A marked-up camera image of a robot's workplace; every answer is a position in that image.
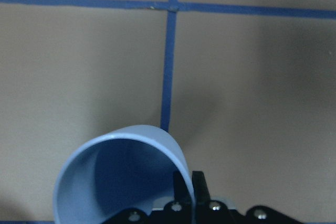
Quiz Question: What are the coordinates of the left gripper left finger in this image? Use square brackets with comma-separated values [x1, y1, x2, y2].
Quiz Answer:
[173, 171, 191, 205]

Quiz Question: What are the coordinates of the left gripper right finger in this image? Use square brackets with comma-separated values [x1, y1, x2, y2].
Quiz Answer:
[192, 171, 211, 205]

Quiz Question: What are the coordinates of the blue cup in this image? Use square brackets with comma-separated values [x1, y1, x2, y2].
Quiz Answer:
[53, 125, 195, 223]

